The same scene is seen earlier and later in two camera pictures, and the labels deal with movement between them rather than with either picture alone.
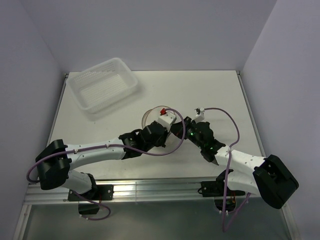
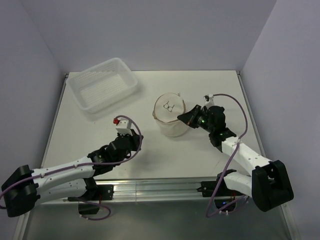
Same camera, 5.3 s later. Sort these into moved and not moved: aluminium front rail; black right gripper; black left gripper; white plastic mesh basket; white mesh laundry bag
Moved: black left gripper; white mesh laundry bag; black right gripper
Not moved: white plastic mesh basket; aluminium front rail
